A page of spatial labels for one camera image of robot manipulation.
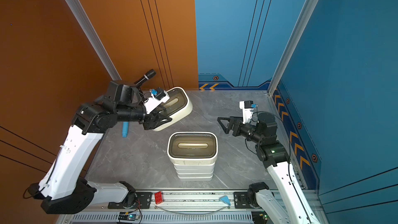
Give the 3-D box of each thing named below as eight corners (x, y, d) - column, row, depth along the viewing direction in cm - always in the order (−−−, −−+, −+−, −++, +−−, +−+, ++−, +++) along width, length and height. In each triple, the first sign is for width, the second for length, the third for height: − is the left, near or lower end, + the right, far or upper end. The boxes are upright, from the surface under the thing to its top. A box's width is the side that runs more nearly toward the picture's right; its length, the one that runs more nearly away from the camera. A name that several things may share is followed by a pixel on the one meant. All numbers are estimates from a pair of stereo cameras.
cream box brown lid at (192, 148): (176, 181, 81) (163, 160, 57) (178, 159, 88) (168, 131, 64) (214, 181, 81) (218, 159, 57) (214, 159, 88) (217, 131, 64)
